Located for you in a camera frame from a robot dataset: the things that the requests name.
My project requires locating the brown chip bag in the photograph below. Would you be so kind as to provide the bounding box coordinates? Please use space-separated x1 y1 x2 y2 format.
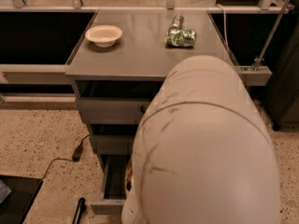
125 160 133 192

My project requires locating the black robot base panel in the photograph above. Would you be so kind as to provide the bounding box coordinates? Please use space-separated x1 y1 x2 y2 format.
0 175 43 224

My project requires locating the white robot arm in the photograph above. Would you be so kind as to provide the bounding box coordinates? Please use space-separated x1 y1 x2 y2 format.
121 56 280 224

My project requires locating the grey drawer cabinet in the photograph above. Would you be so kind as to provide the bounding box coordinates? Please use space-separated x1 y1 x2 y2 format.
64 8 242 161

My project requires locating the grey top drawer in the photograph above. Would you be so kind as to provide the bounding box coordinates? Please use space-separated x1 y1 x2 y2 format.
75 80 164 126

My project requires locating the grey drawer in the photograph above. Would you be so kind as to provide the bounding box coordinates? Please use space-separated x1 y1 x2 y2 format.
75 80 164 126
91 155 129 215
90 124 137 155

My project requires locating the grey middle drawer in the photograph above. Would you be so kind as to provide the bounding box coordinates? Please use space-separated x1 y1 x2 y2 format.
90 124 137 155

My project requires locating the grey bottom drawer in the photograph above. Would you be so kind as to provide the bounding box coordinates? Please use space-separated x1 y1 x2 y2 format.
91 155 129 215

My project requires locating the green crushed can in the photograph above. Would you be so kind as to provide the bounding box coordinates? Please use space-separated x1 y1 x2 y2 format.
165 29 196 48

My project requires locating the white bowl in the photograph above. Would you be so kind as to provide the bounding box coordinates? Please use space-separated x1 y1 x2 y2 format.
85 25 122 48

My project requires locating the silver can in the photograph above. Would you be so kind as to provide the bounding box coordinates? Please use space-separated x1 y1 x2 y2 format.
169 15 184 29

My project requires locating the metal diagonal pole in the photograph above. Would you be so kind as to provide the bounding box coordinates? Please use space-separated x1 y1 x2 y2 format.
249 0 291 72

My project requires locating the black power adapter cable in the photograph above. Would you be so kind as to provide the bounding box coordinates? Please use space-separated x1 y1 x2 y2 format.
40 133 92 179

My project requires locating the black cylindrical handle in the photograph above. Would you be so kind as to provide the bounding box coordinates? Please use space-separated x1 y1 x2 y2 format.
72 198 86 224

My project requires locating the white cable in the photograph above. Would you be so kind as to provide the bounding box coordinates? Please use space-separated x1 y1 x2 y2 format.
216 4 232 56

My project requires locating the grey horizontal rail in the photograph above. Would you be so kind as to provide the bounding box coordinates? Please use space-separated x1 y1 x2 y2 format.
0 64 70 85

